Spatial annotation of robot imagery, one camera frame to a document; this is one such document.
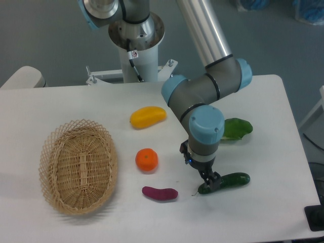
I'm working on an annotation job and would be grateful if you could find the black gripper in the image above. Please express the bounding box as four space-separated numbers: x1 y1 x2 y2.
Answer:
180 140 221 190

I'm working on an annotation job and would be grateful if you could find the dark green cucumber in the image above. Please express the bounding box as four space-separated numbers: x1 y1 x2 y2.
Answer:
197 172 251 195

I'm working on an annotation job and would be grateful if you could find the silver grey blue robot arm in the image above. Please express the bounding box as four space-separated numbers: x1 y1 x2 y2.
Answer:
78 1 252 191

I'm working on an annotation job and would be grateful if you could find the purple sweet potato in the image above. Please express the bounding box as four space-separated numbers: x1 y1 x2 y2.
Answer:
142 186 178 201

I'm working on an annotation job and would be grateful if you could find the green leafy vegetable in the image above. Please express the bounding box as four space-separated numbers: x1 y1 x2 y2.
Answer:
221 118 253 140

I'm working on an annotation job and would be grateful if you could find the orange tangerine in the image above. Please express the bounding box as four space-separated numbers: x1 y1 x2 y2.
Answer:
135 148 158 172

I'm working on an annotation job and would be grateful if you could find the yellow mango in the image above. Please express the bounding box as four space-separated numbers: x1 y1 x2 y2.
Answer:
130 106 167 129

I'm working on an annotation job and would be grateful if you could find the black device at table edge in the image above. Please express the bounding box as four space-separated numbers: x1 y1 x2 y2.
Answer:
304 205 323 231

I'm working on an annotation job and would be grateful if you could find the woven wicker basket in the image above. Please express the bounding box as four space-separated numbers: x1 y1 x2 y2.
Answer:
38 119 117 216

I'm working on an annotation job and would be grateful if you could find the blue plastic bag left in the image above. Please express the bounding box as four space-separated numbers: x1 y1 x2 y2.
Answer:
236 0 269 12

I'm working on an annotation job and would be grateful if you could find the blue plastic bag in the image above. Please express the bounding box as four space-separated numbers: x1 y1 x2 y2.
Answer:
293 0 323 25
236 0 269 12

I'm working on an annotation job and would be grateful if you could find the white chair armrest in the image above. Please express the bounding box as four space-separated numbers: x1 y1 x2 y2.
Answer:
1 66 48 90

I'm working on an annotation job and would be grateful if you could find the black floor cable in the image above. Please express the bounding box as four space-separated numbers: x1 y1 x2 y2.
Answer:
303 132 324 150

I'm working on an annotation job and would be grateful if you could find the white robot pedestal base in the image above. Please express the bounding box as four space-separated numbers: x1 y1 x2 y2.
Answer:
87 12 178 85

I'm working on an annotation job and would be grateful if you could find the white furniture frame right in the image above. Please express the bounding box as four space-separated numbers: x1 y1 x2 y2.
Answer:
298 86 323 131

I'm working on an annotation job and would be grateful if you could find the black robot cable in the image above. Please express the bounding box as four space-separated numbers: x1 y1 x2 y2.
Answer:
126 38 144 83

